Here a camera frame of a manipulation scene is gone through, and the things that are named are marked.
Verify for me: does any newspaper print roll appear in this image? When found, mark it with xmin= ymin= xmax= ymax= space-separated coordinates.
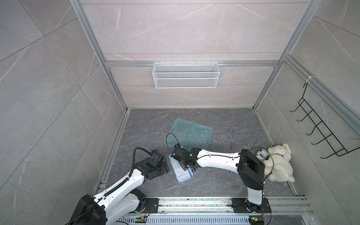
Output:
xmin=256 ymin=148 xmax=270 ymax=162

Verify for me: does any blue transparent geometry set case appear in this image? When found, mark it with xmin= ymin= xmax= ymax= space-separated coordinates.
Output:
xmin=168 ymin=154 xmax=194 ymax=183

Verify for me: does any aluminium mounting rail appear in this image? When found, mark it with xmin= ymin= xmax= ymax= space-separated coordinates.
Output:
xmin=148 ymin=196 xmax=313 ymax=215

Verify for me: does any green transparent ruler set case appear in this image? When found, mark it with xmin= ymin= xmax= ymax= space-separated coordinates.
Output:
xmin=165 ymin=118 xmax=213 ymax=152

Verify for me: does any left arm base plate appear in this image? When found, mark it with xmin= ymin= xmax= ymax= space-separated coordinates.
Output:
xmin=120 ymin=197 xmax=160 ymax=214

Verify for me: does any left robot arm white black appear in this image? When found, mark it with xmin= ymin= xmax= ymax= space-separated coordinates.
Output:
xmin=68 ymin=147 xmax=169 ymax=225

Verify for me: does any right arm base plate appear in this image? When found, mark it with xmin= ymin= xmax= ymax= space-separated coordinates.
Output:
xmin=232 ymin=197 xmax=272 ymax=214

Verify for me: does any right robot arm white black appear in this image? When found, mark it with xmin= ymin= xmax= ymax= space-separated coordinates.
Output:
xmin=169 ymin=142 xmax=271 ymax=213

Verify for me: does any white wire mesh basket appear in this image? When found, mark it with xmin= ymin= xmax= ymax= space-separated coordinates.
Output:
xmin=152 ymin=62 xmax=220 ymax=89

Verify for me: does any black wire hook rack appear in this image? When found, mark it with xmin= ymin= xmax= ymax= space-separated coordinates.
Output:
xmin=290 ymin=83 xmax=360 ymax=159

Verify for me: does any white plush teddy bear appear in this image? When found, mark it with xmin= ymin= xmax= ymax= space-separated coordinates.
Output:
xmin=263 ymin=143 xmax=295 ymax=182

